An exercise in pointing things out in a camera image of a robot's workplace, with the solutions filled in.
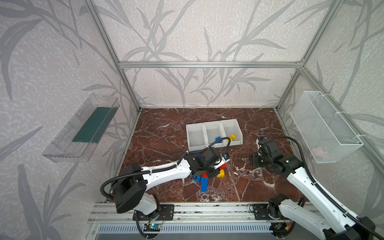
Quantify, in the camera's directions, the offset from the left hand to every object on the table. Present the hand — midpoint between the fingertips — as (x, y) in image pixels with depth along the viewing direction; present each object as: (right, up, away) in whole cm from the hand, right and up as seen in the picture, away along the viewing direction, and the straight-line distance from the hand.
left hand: (219, 162), depth 80 cm
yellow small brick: (+12, +12, +21) cm, 26 cm away
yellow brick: (+2, -7, +3) cm, 8 cm away
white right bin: (+13, +18, +27) cm, 35 cm away
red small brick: (+1, +1, -10) cm, 10 cm away
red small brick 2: (-8, +1, -20) cm, 22 cm away
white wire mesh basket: (+43, +16, -19) cm, 50 cm away
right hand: (+18, +5, 0) cm, 19 cm away
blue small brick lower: (-11, -9, +4) cm, 15 cm away
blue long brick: (-8, -12, +2) cm, 15 cm away
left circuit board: (-34, -29, -9) cm, 45 cm away
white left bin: (-13, +12, +22) cm, 28 cm away
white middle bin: (-1, +15, +26) cm, 30 cm away
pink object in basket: (+48, +7, -8) cm, 50 cm away
